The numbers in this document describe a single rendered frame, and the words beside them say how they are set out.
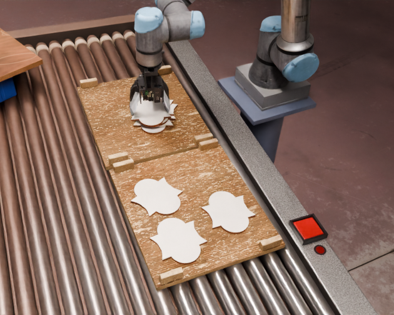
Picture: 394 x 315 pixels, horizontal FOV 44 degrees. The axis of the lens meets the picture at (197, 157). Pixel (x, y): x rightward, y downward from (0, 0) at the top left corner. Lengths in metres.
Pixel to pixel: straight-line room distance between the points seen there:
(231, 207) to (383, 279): 1.31
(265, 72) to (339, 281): 0.80
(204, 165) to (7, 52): 0.78
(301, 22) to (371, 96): 2.08
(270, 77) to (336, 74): 1.97
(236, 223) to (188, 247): 0.15
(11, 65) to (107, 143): 0.42
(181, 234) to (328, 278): 0.38
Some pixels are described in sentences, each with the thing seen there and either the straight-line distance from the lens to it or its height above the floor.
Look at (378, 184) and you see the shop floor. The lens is 2.93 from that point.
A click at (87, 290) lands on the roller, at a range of 1.23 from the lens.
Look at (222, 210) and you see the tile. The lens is 1.33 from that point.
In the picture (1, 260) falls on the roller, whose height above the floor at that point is 0.92.
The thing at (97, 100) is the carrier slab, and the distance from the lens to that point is 1.70.
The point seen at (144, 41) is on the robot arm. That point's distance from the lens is 1.38.
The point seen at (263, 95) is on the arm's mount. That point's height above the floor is 0.93.
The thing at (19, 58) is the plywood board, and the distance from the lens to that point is 1.76.
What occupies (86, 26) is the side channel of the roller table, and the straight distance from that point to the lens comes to 2.08.
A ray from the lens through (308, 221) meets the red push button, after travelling 1.38.
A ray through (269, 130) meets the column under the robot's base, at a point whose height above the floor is 0.75.
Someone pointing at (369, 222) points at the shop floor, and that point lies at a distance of 2.72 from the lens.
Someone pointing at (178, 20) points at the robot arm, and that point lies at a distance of 1.39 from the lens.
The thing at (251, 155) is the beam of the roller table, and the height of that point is 0.91.
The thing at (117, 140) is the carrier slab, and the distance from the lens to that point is 1.53.
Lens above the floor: 1.96
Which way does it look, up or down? 44 degrees down
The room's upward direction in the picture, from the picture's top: 4 degrees clockwise
